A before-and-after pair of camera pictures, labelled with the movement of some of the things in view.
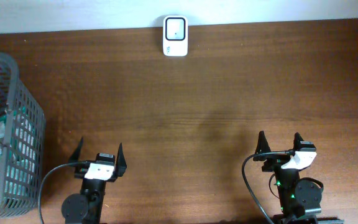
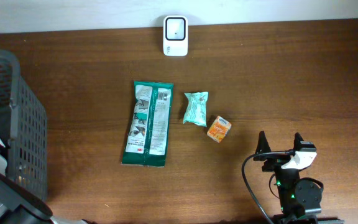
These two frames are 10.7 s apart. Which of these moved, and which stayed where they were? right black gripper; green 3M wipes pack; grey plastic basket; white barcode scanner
Moved: green 3M wipes pack
Stayed: right black gripper; white barcode scanner; grey plastic basket
